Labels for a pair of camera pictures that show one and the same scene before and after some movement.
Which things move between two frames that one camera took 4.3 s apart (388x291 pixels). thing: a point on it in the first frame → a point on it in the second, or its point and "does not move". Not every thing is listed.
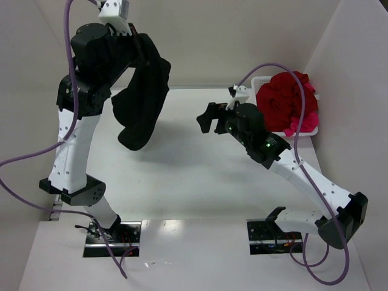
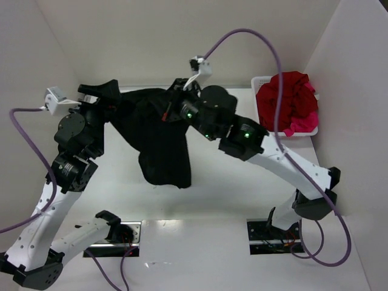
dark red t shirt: [280, 100] does not move
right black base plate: [266, 237] does not move
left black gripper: [139, 48] → [99, 99]
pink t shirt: [310, 121] does not move
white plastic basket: [257, 80] does not move
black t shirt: [138, 104] → [161, 145]
